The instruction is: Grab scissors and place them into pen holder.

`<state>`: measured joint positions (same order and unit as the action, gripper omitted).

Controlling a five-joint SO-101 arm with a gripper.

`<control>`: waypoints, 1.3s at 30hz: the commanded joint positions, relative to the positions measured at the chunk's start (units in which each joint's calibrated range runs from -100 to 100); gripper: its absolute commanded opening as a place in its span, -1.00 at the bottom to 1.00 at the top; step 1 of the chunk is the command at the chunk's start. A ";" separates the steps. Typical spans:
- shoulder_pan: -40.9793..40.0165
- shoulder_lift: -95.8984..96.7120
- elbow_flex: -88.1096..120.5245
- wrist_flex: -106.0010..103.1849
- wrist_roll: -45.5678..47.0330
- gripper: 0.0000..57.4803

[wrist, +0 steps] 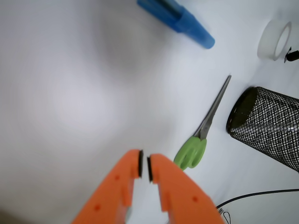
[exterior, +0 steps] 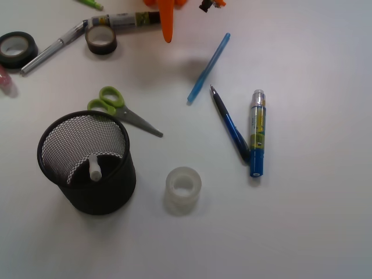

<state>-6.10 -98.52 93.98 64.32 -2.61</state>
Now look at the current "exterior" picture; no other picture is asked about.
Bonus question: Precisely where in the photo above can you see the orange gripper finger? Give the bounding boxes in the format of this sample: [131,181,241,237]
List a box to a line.
[158,0,174,43]

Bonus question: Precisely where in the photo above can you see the green handled scissors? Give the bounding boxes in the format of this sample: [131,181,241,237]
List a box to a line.
[87,86,163,138]

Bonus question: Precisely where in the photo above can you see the light blue capped pen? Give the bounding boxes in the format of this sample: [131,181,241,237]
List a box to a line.
[187,33,231,104]

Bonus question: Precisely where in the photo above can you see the silver pen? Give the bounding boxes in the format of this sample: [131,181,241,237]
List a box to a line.
[20,20,88,76]

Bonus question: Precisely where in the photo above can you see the dark blue ballpoint pen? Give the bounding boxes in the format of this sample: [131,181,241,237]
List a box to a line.
[210,85,251,164]

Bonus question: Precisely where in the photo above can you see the black mesh pen holder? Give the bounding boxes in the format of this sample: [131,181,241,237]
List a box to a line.
[37,110,136,215]

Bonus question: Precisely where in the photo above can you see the white marker in holder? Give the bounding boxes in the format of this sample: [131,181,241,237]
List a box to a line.
[88,153,102,182]

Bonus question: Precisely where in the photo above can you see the brown tape roll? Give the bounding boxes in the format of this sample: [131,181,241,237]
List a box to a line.
[85,26,117,55]

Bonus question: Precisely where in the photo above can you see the green marker at top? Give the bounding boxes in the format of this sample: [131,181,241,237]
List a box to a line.
[77,0,104,11]

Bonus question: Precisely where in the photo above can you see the blue yellow marker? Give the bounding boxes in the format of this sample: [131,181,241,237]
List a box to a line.
[249,90,266,178]

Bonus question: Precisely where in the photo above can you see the black electrical tape roll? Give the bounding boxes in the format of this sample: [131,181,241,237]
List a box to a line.
[1,31,38,69]

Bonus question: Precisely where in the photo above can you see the pink glitter tube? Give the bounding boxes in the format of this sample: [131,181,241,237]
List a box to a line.
[0,65,13,94]

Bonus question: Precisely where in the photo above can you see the clear tape roll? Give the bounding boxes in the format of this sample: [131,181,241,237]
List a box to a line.
[163,166,202,216]

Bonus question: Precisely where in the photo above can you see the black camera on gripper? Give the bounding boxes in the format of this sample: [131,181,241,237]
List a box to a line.
[199,0,216,13]

